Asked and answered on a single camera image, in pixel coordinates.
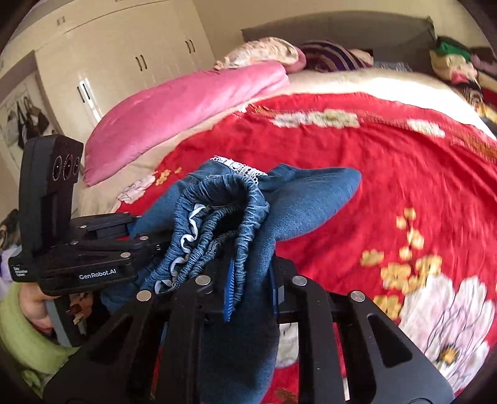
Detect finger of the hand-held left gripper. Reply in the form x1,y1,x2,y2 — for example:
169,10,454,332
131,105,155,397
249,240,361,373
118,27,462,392
70,213,136,237
112,233,173,255

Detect floral pillow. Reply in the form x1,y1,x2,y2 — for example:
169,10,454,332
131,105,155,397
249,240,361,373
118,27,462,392
213,37,307,72

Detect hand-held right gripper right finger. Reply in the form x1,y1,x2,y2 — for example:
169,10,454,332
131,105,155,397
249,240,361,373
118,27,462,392
272,258,455,404

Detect purple striped pillow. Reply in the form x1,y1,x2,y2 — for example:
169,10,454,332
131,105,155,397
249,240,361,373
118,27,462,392
299,40,375,73

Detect grey headboard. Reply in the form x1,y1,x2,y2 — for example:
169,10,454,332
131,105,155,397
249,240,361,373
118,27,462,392
241,16,437,74

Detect cream wardrobe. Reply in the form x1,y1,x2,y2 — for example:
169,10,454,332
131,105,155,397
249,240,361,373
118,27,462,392
0,0,216,156

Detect person's left hand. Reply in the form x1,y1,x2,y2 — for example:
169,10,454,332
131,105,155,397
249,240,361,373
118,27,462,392
17,285,90,335

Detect person's left forearm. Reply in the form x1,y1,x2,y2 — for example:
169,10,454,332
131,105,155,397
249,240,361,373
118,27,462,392
0,283,78,397

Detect pink pillow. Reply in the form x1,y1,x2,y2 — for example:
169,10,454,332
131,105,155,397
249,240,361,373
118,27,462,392
83,60,292,187

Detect stack of folded clothes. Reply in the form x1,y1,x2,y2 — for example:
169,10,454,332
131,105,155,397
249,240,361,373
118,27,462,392
429,36,497,129

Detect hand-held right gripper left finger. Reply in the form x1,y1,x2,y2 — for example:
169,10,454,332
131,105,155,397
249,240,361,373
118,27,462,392
43,258,237,404

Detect blue denim pants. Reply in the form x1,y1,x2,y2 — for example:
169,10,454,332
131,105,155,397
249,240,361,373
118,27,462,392
101,155,362,404

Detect dark hanging bag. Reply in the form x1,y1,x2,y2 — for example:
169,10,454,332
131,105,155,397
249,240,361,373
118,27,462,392
8,95,51,150

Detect red floral blanket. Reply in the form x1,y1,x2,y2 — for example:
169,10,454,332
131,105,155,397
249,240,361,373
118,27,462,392
116,92,497,404

